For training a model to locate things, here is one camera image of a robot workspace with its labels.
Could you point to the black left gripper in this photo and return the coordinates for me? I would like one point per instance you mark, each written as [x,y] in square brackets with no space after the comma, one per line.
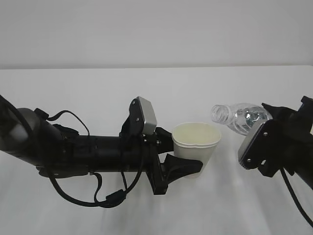
[173,168]

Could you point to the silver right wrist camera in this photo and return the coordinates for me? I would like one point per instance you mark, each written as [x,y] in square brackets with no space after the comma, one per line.
[264,141]

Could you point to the white paper cup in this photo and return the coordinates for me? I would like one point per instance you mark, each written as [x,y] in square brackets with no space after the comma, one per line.
[195,141]

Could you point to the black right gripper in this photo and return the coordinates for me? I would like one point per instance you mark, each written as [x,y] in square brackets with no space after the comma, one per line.
[298,156]

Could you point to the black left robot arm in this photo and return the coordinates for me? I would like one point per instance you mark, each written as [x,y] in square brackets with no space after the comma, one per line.
[141,146]

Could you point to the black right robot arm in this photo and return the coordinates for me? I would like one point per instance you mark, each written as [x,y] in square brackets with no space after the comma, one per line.
[270,167]

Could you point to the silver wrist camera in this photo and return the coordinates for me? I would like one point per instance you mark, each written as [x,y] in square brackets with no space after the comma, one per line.
[142,117]
[264,141]

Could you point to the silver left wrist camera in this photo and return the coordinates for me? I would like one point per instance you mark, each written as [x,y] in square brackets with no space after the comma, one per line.
[142,117]

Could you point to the clear plastic water bottle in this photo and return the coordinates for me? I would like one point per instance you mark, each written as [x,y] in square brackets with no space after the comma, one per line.
[239,117]

